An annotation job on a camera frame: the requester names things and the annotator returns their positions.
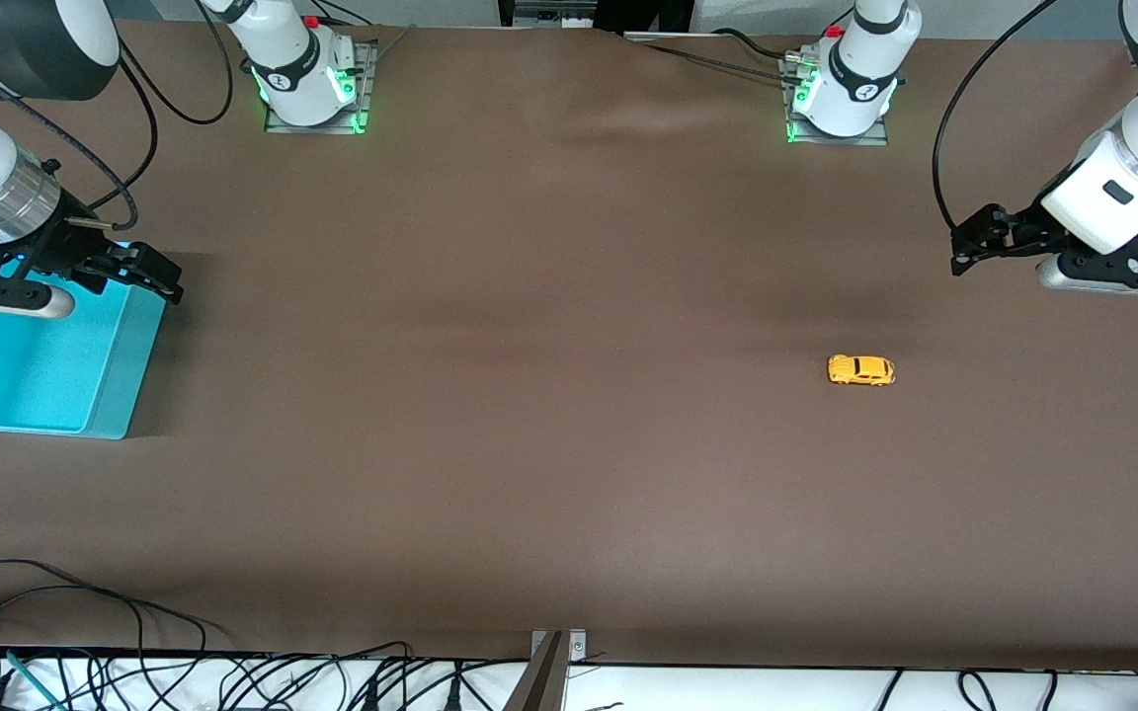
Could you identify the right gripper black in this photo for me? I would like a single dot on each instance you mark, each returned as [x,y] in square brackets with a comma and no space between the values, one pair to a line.
[66,244]

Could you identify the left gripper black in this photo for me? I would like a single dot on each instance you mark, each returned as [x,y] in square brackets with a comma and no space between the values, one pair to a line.
[1024,231]

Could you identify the yellow beetle toy car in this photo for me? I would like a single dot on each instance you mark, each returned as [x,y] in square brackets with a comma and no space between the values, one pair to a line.
[860,369]

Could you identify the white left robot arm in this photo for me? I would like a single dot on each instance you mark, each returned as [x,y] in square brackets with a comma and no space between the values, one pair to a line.
[860,69]

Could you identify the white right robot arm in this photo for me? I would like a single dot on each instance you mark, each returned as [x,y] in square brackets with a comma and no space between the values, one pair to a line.
[297,59]

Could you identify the teal plastic bin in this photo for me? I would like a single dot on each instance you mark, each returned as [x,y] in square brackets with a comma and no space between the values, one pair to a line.
[26,370]

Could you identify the black equipment box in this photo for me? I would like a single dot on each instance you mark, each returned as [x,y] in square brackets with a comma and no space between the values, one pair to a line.
[628,12]

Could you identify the brown table mat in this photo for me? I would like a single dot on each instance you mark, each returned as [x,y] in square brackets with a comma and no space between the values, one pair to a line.
[569,425]

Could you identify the black power plug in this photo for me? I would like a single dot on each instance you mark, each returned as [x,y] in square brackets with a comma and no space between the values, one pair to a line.
[452,694]
[371,694]

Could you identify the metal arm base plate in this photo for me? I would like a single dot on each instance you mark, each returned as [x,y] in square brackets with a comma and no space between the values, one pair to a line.
[875,139]
[367,89]

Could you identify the dark camera mount pole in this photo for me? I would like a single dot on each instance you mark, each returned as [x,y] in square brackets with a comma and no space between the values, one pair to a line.
[539,681]

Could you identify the silver metal bracket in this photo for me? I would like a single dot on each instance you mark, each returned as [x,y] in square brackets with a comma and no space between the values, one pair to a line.
[577,647]

